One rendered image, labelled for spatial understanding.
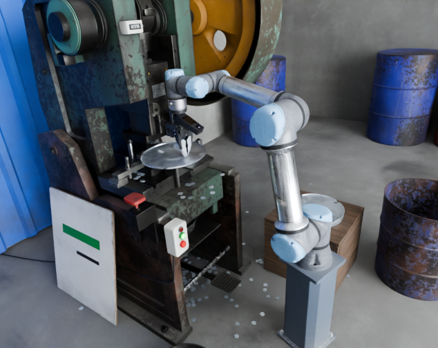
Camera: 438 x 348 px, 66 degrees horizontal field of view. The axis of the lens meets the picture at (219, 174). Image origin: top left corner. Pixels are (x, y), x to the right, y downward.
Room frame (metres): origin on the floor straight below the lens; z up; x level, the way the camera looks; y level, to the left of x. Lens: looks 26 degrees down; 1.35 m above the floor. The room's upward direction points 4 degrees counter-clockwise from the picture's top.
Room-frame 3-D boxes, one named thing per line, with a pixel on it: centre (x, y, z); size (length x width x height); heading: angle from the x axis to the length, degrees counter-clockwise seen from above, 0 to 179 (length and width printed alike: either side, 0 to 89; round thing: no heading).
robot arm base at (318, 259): (1.04, -0.35, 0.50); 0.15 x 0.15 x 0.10
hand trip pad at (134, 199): (1.07, 0.31, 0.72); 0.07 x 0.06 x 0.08; 53
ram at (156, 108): (1.44, 0.26, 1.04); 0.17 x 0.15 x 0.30; 53
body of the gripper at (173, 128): (1.36, 0.16, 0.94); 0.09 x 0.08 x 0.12; 53
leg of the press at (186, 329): (1.34, 0.57, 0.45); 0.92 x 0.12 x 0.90; 53
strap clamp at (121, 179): (1.33, 0.40, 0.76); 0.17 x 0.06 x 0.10; 143
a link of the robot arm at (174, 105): (1.36, 0.15, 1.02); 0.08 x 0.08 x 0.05
